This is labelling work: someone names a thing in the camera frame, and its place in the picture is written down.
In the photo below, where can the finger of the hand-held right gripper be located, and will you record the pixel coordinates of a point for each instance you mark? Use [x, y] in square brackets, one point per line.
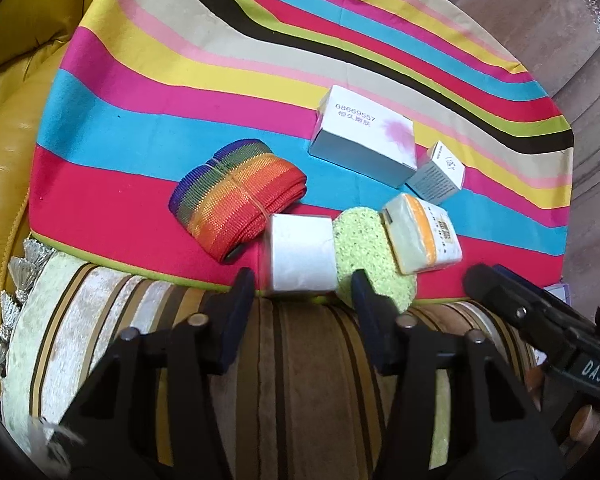
[500, 300]
[545, 295]

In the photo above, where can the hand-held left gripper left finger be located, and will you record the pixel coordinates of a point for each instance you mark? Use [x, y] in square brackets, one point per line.
[232, 320]

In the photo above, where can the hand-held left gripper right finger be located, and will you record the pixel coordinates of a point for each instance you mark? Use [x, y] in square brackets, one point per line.
[372, 320]

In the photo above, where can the purple cardboard box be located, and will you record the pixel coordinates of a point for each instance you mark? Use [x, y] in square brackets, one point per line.
[561, 291]

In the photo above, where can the small plain white box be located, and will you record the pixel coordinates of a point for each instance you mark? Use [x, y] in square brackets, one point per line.
[300, 255]

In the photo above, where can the green sponge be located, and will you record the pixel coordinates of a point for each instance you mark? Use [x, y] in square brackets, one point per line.
[365, 245]

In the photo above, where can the brown striped velvet cushion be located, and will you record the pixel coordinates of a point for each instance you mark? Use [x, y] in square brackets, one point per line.
[305, 385]

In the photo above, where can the orange and white tissue pack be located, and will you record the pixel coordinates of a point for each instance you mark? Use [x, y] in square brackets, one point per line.
[425, 235]

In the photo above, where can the small grey and white box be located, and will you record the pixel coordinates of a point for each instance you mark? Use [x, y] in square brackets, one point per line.
[435, 175]

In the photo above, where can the white box with pink mark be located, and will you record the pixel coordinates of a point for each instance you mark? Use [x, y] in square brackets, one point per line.
[360, 140]

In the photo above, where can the colourful striped cloth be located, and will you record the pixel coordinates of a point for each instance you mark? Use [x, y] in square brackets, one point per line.
[155, 110]

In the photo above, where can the brown ornate carpet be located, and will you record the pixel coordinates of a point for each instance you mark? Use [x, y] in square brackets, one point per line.
[555, 35]

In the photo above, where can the yellow leather sofa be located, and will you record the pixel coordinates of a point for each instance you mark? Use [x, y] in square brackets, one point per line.
[10, 135]

